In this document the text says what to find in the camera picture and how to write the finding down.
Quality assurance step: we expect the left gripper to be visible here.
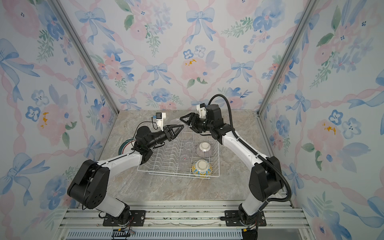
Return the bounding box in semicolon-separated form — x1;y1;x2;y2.
146;125;184;152

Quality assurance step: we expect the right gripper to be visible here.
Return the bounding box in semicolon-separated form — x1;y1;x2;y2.
180;114;214;134

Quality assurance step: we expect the plain white plate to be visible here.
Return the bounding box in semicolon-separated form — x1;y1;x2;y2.
118;138;136;155

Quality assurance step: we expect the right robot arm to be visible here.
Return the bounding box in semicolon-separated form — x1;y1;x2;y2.
180;104;286;226

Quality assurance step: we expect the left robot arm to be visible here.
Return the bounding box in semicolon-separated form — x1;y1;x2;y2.
67;125;184;226

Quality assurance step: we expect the striped grey bowl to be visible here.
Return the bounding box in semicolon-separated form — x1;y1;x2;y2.
196;142;213;158

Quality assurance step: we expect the yellow blue floral bowl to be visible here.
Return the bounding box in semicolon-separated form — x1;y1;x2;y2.
192;159;213;179

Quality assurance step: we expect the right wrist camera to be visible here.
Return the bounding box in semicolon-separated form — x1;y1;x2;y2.
196;103;207;119

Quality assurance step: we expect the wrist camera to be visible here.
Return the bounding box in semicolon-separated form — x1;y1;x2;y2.
152;112;166;131
196;103;207;119

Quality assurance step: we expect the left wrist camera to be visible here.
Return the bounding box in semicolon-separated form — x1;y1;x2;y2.
152;112;166;131

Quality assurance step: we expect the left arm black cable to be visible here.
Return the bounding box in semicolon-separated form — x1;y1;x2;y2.
131;120;158;151

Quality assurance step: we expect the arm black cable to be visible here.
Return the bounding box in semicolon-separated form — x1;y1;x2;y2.
131;120;158;151
207;93;292;203

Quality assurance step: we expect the white wire dish rack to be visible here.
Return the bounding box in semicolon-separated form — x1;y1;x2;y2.
137;130;220;179

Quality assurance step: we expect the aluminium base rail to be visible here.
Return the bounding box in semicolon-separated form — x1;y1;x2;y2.
53;201;315;240

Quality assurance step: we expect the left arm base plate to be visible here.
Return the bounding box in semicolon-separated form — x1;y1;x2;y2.
103;210;147;227

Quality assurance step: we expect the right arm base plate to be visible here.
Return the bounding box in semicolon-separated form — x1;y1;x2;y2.
220;210;267;228

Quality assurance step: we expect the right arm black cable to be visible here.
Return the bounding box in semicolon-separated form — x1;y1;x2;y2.
207;93;292;203

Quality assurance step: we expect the right corner aluminium post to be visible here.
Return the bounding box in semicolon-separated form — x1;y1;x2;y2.
257;0;318;117

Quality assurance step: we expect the corner aluminium post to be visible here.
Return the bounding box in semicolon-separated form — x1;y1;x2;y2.
48;1;120;115
257;0;318;117

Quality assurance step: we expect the left corner aluminium post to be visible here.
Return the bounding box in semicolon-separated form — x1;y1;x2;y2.
48;1;120;115

